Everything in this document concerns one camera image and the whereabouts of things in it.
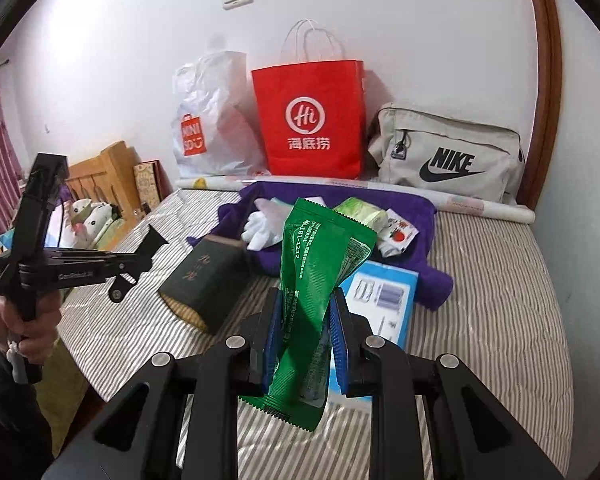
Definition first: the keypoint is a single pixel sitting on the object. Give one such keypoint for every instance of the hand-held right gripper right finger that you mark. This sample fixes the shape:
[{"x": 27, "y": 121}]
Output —
[{"x": 340, "y": 335}]

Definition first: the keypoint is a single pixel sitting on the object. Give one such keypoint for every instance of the wooden headboard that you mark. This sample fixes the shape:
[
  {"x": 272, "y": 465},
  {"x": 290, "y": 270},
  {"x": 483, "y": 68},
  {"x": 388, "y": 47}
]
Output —
[{"x": 105, "y": 170}]

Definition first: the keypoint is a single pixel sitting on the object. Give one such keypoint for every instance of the white spotted plush toy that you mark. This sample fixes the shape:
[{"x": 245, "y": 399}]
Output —
[{"x": 90, "y": 220}]

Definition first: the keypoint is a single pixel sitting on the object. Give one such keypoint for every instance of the small printed white sachet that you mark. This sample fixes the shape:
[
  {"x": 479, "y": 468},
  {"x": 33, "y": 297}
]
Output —
[{"x": 397, "y": 235}]

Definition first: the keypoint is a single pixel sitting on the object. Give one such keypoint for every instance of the green plastic packet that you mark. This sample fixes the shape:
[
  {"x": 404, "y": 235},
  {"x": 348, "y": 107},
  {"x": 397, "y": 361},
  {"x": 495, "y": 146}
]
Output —
[{"x": 310, "y": 270}]

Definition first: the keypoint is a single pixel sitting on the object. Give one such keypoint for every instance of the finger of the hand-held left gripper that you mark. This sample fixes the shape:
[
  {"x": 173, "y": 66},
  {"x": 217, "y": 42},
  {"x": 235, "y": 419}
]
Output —
[
  {"x": 147, "y": 250},
  {"x": 120, "y": 287}
]

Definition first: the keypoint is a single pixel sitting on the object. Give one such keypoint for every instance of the clear plastic packet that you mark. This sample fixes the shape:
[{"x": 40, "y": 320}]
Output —
[{"x": 282, "y": 210}]

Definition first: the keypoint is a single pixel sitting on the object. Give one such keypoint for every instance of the person's left forearm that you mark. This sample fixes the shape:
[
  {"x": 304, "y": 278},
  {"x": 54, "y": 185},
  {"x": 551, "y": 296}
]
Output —
[{"x": 5, "y": 410}]

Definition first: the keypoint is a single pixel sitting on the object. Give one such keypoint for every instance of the light green face mask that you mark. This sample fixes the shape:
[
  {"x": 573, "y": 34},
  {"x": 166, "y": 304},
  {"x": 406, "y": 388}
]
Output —
[{"x": 360, "y": 212}]

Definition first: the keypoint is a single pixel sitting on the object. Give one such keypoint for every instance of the white glove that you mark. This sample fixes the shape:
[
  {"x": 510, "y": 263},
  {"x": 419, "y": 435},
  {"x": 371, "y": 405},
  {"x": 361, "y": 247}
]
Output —
[{"x": 260, "y": 227}]

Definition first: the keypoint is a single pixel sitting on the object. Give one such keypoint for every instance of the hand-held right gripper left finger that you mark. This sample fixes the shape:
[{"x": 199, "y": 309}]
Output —
[{"x": 275, "y": 330}]

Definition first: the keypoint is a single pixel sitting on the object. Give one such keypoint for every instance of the dark green box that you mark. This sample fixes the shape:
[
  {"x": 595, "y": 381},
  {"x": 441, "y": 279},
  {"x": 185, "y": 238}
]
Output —
[{"x": 200, "y": 275}]

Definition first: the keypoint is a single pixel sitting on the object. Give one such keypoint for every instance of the blue cardboard box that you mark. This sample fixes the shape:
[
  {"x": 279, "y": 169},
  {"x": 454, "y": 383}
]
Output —
[{"x": 385, "y": 300}]

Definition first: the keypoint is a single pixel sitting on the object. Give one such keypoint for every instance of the purple towel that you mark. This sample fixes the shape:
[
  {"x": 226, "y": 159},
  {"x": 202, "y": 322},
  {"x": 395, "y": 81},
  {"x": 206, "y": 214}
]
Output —
[{"x": 420, "y": 240}]

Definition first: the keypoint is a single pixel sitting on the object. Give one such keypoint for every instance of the red paper carrier bag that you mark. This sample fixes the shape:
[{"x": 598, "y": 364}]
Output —
[{"x": 280, "y": 90}]

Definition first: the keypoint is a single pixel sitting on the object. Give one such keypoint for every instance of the grey striped mattress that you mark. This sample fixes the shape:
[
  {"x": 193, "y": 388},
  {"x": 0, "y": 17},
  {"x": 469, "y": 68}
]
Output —
[{"x": 480, "y": 335}]

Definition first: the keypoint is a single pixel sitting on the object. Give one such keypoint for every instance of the brown wooden door frame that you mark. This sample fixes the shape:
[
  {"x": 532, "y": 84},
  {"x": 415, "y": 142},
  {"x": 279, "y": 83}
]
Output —
[{"x": 547, "y": 85}]

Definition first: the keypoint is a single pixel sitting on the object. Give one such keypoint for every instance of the printed picture book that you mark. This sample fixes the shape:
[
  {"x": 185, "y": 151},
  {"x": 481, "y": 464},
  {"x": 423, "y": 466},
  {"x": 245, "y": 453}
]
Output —
[{"x": 147, "y": 185}]

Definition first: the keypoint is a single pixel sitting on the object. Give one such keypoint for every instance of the beige fabric waist bag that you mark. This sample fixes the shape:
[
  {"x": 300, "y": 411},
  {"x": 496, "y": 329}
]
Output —
[{"x": 430, "y": 130}]

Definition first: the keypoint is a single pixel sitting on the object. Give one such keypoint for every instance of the printed paper roll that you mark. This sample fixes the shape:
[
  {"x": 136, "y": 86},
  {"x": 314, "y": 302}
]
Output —
[{"x": 480, "y": 208}]

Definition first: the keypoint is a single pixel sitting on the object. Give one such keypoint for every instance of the white plastic shopping bag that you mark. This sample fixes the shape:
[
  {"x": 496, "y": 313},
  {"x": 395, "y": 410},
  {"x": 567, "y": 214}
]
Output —
[{"x": 220, "y": 125}]

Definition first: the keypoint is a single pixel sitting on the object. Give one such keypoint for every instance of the person's left hand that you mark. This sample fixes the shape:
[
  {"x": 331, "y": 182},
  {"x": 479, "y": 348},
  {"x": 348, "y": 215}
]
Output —
[{"x": 35, "y": 335}]

